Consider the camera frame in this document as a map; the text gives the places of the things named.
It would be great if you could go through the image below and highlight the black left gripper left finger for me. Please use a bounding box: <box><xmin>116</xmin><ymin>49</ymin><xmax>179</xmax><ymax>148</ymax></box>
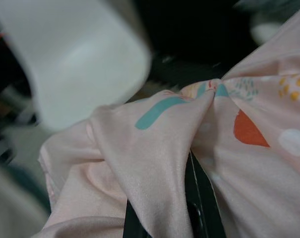
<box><xmin>123</xmin><ymin>197</ymin><xmax>153</xmax><ymax>238</ymax></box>

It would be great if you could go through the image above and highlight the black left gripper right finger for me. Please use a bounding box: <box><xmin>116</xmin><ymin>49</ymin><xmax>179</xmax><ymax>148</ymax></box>
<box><xmin>185</xmin><ymin>150</ymin><xmax>226</xmax><ymax>238</ymax></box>

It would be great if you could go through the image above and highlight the pink patterned pillow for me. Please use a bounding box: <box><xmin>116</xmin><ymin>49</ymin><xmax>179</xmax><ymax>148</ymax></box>
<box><xmin>32</xmin><ymin>4</ymin><xmax>300</xmax><ymax>238</ymax></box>

